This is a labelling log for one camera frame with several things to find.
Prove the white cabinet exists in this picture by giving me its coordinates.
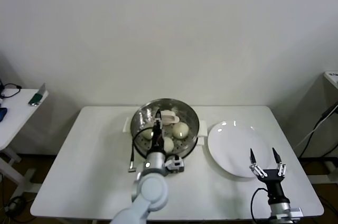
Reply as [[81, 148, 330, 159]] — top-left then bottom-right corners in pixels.
[[322, 70, 338, 95]]

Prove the glass lid with white handle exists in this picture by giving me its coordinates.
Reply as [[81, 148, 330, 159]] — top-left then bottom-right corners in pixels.
[[131, 99, 200, 159]]

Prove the perforated steel steamer basket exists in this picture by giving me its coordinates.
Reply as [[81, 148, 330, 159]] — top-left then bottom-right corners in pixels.
[[123, 99, 209, 159]]

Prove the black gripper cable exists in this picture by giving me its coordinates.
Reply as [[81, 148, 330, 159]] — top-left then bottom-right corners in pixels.
[[250, 188, 269, 224], [128, 127, 154, 173]]

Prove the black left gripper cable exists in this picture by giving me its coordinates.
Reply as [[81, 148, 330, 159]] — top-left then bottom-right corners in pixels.
[[128, 127, 154, 173]]

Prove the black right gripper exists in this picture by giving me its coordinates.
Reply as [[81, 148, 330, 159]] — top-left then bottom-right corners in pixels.
[[249, 147, 287, 201]]

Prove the white side table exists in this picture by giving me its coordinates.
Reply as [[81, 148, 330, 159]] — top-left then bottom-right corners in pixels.
[[0, 88, 48, 190]]

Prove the thin black cable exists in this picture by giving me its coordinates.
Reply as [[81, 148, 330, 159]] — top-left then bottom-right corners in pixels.
[[0, 82, 21, 99]]

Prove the white round plate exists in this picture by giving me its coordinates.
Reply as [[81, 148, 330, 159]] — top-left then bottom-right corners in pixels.
[[207, 120, 272, 179]]

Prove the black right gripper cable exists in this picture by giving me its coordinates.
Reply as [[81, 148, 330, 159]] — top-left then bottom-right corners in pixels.
[[250, 188, 269, 224]]

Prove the black floor cable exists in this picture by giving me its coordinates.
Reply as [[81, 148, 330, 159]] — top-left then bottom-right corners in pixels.
[[0, 173, 35, 222]]

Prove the white metal frame foot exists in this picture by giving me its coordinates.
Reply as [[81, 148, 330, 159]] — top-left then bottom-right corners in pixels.
[[299, 156, 338, 185]]

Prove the green circuit board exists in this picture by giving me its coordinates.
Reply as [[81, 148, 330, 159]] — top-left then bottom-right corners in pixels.
[[27, 83, 48, 107]]

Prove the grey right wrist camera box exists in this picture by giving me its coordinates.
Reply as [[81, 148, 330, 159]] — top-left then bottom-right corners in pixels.
[[287, 207, 303, 218]]

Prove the black and white power cable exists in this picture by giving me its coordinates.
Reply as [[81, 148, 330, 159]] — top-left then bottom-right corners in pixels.
[[295, 102, 338, 156]]

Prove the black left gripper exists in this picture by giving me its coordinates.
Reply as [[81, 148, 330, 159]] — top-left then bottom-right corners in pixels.
[[152, 107, 166, 153]]

